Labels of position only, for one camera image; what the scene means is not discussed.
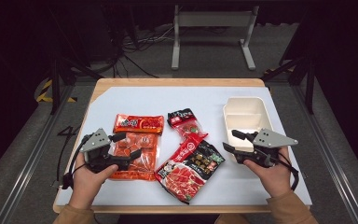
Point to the large orange seasoning cube packet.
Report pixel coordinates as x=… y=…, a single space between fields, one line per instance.
x=144 y=141

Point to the yellow black hazard tape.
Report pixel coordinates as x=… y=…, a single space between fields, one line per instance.
x=45 y=90

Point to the large black red soup packet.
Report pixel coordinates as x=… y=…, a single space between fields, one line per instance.
x=189 y=171

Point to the grey metal stand frame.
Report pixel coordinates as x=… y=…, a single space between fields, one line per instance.
x=214 y=19

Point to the person's left hand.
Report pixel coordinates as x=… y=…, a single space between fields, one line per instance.
x=85 y=183

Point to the white divided plastic container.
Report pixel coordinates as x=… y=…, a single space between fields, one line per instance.
x=244 y=115

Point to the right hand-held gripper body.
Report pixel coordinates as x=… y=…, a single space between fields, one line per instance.
x=270 y=140

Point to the black tripod stand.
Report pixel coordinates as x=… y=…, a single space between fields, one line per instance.
x=55 y=87
x=309 y=90

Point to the small red black packet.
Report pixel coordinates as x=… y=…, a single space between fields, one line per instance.
x=186 y=124

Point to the white table mat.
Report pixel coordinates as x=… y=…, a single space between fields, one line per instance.
x=183 y=96

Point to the aluminium floor rail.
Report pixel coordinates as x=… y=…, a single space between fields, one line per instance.
x=329 y=155
x=36 y=155

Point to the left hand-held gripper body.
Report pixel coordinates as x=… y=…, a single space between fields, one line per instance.
x=94 y=143

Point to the person's right hand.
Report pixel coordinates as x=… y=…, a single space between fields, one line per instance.
x=272 y=179

